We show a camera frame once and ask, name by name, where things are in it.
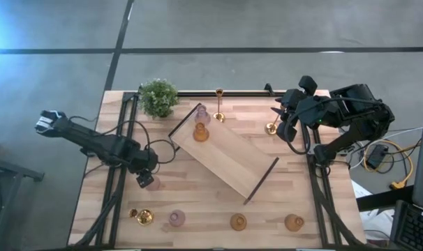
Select black side desk bar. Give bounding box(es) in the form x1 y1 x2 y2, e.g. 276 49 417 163
356 184 415 213

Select black keyboard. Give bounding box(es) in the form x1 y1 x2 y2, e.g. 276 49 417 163
389 199 423 251

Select wooden shelf black metal legs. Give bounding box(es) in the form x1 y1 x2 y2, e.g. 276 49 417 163
168 102 281 206

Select pink ribbed glass candle holder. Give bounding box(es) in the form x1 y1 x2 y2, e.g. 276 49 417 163
168 209 186 228
145 175 162 192
193 104 212 126

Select black metal floor stand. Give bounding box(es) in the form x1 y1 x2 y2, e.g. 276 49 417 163
0 138 45 251

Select yellow extension cable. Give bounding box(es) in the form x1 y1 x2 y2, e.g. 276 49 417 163
363 139 415 191

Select white cable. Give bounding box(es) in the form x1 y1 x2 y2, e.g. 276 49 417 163
347 127 423 170

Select short gold metal candlestick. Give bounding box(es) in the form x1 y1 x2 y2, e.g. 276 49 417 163
128 207 156 227

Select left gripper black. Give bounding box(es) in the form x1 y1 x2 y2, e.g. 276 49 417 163
129 148 160 190

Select amber ribbed glass candle holder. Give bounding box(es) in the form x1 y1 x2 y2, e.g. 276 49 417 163
284 213 306 233
192 121 210 143
230 213 248 232

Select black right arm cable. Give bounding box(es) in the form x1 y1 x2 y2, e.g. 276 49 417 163
283 96 387 156

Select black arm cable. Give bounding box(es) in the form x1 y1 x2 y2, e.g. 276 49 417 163
283 96 387 156
103 119 178 165

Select green potted plant black pot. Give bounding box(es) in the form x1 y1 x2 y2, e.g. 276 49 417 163
138 77 180 119

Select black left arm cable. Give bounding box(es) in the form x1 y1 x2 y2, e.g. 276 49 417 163
103 119 178 165

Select black power brick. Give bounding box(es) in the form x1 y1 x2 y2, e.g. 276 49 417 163
366 144 389 171

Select white paper sheet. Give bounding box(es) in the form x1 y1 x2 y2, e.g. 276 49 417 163
350 181 396 245

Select tall gold metal candlestick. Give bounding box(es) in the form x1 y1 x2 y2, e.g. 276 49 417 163
212 87 227 123
264 110 282 136

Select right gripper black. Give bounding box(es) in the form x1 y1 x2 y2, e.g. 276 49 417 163
270 89 305 118

